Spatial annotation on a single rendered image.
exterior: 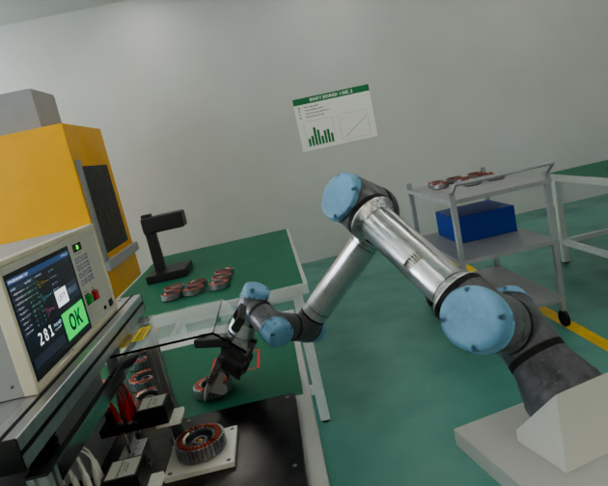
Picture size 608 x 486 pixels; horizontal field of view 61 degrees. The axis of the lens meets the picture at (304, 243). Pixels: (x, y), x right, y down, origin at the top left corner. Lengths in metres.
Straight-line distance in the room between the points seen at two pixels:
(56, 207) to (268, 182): 2.53
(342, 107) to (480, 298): 5.39
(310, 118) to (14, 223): 3.29
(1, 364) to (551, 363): 0.91
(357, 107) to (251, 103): 1.23
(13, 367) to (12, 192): 3.90
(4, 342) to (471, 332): 0.74
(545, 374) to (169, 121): 5.58
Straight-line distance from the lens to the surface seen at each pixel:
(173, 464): 1.26
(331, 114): 6.23
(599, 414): 1.08
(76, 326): 1.06
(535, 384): 1.06
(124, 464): 1.03
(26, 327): 0.90
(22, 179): 4.71
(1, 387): 0.92
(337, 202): 1.18
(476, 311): 0.96
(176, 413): 1.24
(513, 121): 6.86
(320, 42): 6.32
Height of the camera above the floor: 1.39
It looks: 11 degrees down
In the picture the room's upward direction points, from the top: 12 degrees counter-clockwise
